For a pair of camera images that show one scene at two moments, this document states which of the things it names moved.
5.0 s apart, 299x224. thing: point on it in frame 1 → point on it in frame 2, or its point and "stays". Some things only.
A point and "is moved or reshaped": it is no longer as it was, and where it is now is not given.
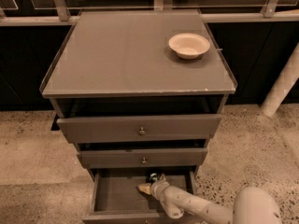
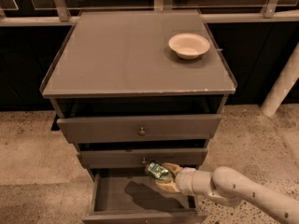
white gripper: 156,188 → 184,180
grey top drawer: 137,128 stays
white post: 282,86 stays
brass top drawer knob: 142,131 stays
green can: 153,176 is moved or reshaped
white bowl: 189,46 stays
